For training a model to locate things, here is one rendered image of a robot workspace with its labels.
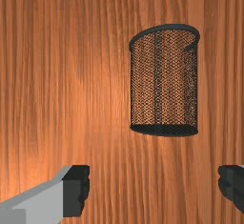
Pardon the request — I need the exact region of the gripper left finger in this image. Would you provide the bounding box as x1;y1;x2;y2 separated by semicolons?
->
0;164;91;224

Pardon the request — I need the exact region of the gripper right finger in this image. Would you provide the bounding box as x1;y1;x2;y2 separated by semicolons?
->
217;164;244;215

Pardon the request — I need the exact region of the dark mesh basket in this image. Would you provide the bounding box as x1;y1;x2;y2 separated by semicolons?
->
128;23;201;137

